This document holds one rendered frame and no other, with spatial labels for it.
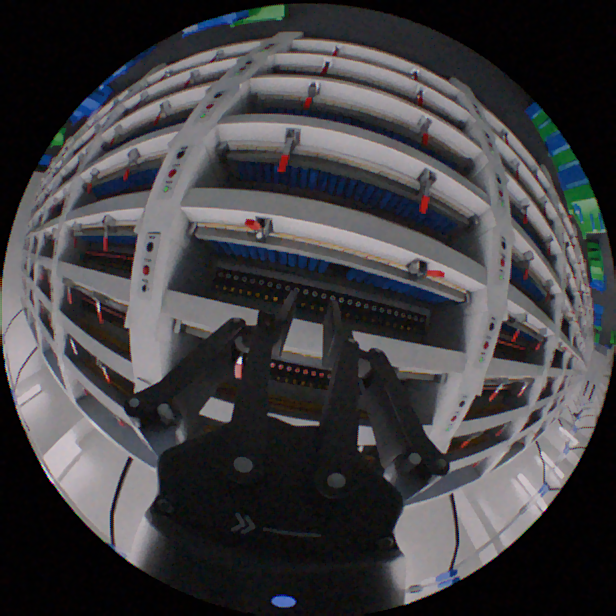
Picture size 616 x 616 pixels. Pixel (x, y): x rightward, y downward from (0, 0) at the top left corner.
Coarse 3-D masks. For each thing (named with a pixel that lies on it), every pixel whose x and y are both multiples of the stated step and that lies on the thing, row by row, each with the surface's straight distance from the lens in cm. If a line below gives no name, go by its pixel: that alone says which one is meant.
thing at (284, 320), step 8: (288, 296) 19; (296, 296) 19; (288, 304) 17; (280, 312) 15; (288, 312) 15; (280, 320) 14; (288, 320) 15; (280, 328) 14; (288, 328) 17; (280, 336) 15; (280, 344) 15; (272, 352) 15; (280, 352) 15
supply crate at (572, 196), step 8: (568, 192) 87; (576, 192) 86; (584, 192) 84; (592, 192) 83; (568, 200) 86; (576, 200) 84; (584, 200) 83; (592, 200) 92; (568, 208) 84; (584, 208) 96; (592, 208) 96; (576, 216) 96; (584, 216) 101; (584, 224) 103; (600, 224) 101; (584, 232) 99; (592, 232) 100
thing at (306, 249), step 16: (208, 224) 39; (224, 240) 40; (240, 240) 38; (272, 240) 37; (288, 240) 36; (320, 256) 36; (336, 256) 36; (352, 256) 37; (368, 256) 36; (384, 272) 38; (400, 272) 40; (432, 288) 43; (448, 288) 46
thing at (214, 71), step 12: (228, 60) 81; (192, 72) 88; (204, 72) 87; (216, 72) 84; (156, 84) 100; (168, 84) 97; (180, 84) 92; (192, 84) 88; (144, 96) 104; (156, 96) 103; (120, 108) 116; (132, 108) 115
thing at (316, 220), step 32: (192, 192) 41; (224, 192) 38; (256, 192) 36; (192, 224) 42; (224, 224) 40; (288, 224) 34; (320, 224) 32; (352, 224) 33; (384, 224) 36; (192, 256) 46; (384, 256) 38; (416, 256) 37; (448, 256) 41; (320, 288) 48; (480, 288) 49
